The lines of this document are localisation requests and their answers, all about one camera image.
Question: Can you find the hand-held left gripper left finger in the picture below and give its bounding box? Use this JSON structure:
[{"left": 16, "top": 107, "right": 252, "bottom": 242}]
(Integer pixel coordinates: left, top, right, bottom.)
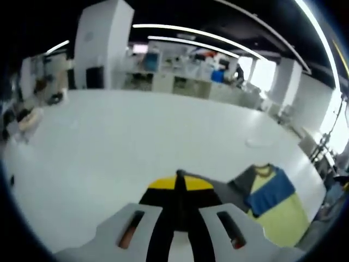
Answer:
[{"left": 54, "top": 176, "right": 181, "bottom": 262}]

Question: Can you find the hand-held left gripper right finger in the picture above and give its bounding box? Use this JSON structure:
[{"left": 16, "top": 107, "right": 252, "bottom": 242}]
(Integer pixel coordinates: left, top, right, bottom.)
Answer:
[{"left": 181, "top": 174, "right": 305, "bottom": 262}]

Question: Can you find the yellow grey blue garment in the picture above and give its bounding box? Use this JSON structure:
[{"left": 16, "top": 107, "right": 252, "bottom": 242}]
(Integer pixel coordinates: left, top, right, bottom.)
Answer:
[{"left": 176, "top": 163, "right": 311, "bottom": 248}]

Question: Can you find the blue container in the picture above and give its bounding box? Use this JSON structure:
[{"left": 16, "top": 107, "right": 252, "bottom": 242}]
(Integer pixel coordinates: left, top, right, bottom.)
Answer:
[{"left": 210, "top": 69, "right": 226, "bottom": 83}]

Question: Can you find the black tripod stand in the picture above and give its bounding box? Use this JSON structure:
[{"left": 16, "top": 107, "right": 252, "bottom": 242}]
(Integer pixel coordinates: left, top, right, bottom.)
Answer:
[{"left": 312, "top": 92, "right": 349, "bottom": 170}]

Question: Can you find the black cabinet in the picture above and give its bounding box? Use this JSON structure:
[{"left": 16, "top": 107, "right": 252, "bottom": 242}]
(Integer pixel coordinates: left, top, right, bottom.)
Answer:
[{"left": 86, "top": 65, "right": 105, "bottom": 90}]

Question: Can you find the teal monitor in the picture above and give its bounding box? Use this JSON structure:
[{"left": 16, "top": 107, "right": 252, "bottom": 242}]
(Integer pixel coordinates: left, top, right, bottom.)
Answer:
[{"left": 144, "top": 51, "right": 161, "bottom": 72}]

